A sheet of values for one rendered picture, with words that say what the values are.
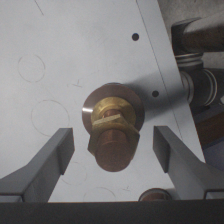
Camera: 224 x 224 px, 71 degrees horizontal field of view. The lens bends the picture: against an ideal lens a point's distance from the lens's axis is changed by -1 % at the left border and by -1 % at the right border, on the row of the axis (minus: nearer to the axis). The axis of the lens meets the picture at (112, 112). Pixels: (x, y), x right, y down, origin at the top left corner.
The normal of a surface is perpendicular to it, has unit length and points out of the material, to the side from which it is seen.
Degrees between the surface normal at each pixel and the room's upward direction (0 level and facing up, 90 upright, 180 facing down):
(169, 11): 0
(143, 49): 0
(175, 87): 11
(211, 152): 0
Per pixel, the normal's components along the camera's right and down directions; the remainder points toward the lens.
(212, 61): 0.00, 0.26
